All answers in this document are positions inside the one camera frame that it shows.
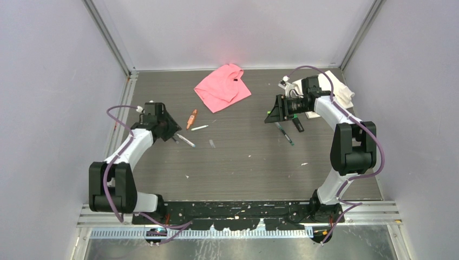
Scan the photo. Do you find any clear pen cap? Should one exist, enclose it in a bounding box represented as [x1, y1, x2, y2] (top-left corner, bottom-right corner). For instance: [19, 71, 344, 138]
[209, 139, 216, 148]

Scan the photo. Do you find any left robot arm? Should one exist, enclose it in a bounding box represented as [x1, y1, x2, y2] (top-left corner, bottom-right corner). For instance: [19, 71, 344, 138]
[89, 102, 181, 224]

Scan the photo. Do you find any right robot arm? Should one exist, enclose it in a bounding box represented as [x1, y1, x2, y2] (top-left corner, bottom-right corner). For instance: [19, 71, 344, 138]
[264, 76, 377, 222]

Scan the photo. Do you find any orange highlighter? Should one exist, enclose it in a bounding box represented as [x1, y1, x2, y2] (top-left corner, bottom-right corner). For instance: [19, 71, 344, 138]
[186, 109, 198, 130]

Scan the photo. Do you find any green gel pen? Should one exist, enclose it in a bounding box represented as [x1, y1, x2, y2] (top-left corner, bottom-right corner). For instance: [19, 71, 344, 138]
[274, 122, 294, 146]

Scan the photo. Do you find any pink cloth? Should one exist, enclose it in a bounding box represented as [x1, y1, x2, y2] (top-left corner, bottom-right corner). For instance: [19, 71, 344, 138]
[194, 64, 252, 113]

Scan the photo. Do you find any white marker pen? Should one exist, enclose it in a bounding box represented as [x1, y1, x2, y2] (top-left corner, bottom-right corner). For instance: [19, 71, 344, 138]
[191, 125, 209, 131]

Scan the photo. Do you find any white cloth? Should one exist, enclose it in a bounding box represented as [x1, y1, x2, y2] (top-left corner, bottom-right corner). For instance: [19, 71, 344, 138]
[291, 70, 356, 120]

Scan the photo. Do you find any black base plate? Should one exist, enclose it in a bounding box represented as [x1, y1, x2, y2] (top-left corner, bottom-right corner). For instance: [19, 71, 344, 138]
[132, 200, 343, 231]

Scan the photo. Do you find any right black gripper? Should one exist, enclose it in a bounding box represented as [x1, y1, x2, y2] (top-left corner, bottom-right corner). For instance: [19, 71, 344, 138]
[265, 94, 310, 124]

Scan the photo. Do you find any white blue marker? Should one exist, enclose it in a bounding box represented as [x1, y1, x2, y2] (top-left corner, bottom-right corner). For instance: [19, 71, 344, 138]
[176, 134, 196, 148]

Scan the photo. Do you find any black green highlighter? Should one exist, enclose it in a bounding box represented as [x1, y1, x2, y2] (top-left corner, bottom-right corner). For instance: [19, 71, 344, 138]
[292, 114, 304, 133]

